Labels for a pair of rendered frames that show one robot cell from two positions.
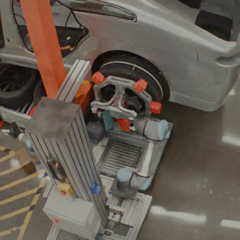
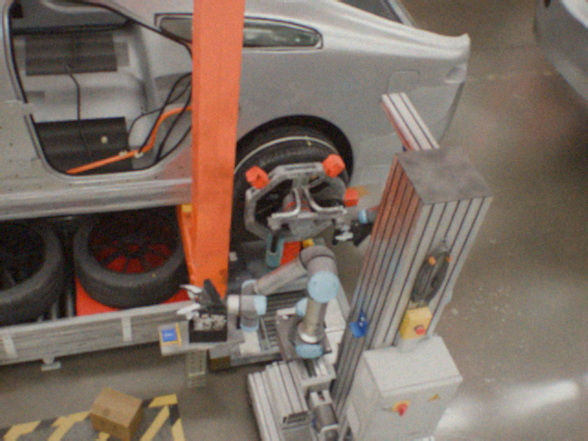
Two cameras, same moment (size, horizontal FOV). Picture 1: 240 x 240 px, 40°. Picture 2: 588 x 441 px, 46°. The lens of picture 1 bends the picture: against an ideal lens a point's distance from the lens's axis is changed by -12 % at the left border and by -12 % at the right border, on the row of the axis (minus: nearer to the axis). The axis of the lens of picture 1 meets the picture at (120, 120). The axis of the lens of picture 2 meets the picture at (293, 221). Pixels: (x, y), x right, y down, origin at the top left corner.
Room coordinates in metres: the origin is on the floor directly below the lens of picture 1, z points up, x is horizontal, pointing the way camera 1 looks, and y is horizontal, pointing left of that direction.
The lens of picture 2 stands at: (0.34, 1.96, 3.47)
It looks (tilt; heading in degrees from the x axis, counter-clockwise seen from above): 46 degrees down; 311
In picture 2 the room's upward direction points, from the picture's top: 9 degrees clockwise
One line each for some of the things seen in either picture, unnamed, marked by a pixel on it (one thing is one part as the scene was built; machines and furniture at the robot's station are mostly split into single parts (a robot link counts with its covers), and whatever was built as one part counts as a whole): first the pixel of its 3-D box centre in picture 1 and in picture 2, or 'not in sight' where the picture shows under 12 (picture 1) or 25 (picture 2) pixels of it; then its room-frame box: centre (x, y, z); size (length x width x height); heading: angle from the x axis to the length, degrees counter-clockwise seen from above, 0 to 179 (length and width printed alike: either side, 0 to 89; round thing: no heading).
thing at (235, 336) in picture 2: not in sight; (201, 334); (1.97, 0.68, 0.44); 0.43 x 0.17 x 0.03; 63
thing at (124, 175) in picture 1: (125, 177); not in sight; (1.25, 0.02, 0.98); 0.13 x 0.12 x 0.14; 62
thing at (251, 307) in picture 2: (28, 142); (252, 305); (1.54, 0.76, 1.21); 0.11 x 0.08 x 0.09; 50
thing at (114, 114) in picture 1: (120, 105); (298, 214); (2.05, -0.02, 0.85); 0.21 x 0.14 x 0.14; 153
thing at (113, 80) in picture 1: (122, 99); (294, 205); (2.11, -0.05, 0.85); 0.54 x 0.07 x 0.54; 63
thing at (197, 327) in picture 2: not in sight; (208, 324); (1.95, 0.65, 0.51); 0.20 x 0.14 x 0.13; 54
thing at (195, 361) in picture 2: not in sight; (195, 358); (1.98, 0.70, 0.21); 0.10 x 0.10 x 0.42; 63
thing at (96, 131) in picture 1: (100, 124); (231, 277); (2.28, 0.21, 0.26); 0.42 x 0.18 x 0.35; 153
